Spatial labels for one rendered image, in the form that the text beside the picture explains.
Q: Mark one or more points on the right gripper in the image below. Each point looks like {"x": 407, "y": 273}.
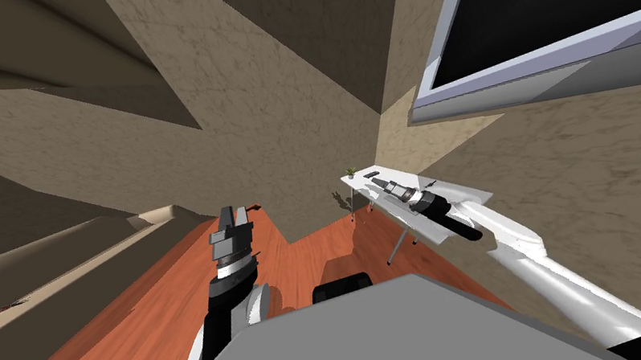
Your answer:
{"x": 380, "y": 183}

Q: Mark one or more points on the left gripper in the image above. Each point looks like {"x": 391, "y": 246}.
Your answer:
{"x": 232, "y": 243}

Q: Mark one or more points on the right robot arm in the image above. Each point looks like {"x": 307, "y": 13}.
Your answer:
{"x": 544, "y": 273}

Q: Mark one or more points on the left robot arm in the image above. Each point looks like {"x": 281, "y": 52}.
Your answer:
{"x": 229, "y": 293}

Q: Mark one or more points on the white table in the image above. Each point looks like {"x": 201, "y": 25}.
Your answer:
{"x": 361, "y": 186}

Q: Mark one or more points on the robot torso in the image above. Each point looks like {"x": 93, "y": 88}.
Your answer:
{"x": 381, "y": 346}

